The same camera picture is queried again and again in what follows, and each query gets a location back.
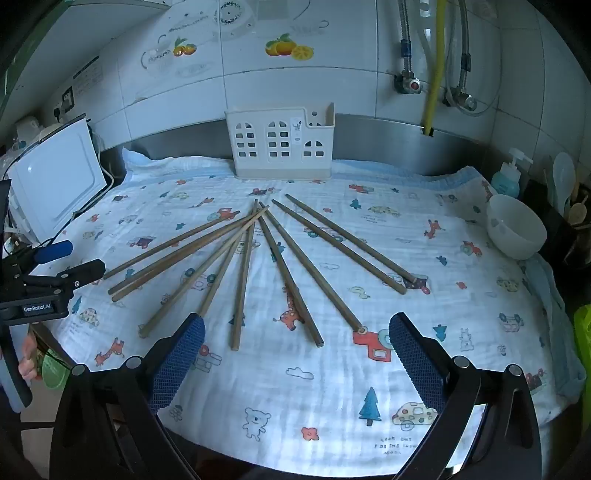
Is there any wooden spoon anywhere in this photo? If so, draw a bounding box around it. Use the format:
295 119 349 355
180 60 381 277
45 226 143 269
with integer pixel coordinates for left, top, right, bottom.
569 195 589 227

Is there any bunch of wooden chopsticks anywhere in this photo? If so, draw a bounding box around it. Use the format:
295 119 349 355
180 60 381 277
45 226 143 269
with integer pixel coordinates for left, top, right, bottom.
102 194 419 352

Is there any metal valve with red knob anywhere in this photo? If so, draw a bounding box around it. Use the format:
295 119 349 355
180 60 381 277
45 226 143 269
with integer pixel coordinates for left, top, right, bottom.
394 69 423 97

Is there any white rice paddle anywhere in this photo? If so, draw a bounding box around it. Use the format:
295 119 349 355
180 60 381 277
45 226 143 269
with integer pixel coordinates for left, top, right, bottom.
552 152 576 215

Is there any braided metal hose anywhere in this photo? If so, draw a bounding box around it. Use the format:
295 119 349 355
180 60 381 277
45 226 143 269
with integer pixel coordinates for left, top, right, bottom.
445 0 472 93
398 0 415 75

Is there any white plastic utensil holder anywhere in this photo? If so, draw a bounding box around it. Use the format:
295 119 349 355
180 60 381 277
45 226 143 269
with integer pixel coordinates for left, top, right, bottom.
225 102 335 180

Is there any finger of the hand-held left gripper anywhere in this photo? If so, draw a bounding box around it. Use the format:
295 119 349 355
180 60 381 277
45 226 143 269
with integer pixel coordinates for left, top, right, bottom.
28 240 74 265
25 259 106 296

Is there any green plastic basket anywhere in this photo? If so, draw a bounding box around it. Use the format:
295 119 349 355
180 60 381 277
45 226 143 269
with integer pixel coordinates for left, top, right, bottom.
573 305 591 365

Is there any white bowl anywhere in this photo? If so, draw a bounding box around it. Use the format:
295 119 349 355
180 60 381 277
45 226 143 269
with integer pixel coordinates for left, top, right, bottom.
486 194 547 260

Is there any black utensil rack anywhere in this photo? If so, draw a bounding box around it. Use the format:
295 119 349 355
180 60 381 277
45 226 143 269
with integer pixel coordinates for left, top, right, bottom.
526 178 591 271

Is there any blue soap dispenser bottle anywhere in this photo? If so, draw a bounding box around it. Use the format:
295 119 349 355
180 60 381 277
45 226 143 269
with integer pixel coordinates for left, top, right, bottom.
490 148 534 199

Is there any person's left hand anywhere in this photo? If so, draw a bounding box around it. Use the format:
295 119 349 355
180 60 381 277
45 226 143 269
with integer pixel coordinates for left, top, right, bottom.
18 335 44 381

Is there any printed white cloth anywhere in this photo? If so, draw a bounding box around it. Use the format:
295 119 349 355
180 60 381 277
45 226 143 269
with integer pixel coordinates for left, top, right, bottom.
44 148 587 476

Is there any light blue towel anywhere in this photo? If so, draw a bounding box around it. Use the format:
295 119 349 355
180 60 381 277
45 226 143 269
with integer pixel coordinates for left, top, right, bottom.
524 254 587 402

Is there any yellow gas hose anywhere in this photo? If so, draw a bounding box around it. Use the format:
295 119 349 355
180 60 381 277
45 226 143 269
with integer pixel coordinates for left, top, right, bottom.
422 0 448 137

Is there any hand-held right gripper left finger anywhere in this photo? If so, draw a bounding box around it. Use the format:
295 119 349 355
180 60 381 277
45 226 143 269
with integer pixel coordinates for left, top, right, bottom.
48 313 206 480

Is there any white power cable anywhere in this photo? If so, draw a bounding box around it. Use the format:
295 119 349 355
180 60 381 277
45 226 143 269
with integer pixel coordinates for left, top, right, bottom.
69 157 116 222

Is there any green plastic bowl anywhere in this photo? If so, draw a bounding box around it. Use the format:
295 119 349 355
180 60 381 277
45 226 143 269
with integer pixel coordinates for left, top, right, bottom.
41 353 71 392

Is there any white microwave oven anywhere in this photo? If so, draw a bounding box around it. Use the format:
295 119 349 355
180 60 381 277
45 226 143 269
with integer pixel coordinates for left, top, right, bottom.
7 114 110 243

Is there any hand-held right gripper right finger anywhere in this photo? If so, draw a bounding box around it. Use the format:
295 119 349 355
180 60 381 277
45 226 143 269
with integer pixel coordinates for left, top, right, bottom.
389 312 543 480

